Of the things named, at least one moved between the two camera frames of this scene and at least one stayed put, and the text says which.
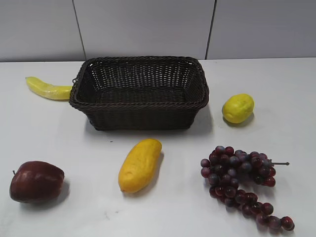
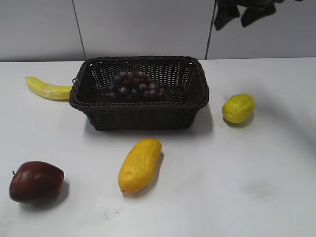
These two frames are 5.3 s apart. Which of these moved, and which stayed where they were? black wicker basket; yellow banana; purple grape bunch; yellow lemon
Moved: purple grape bunch
Stayed: black wicker basket; yellow banana; yellow lemon
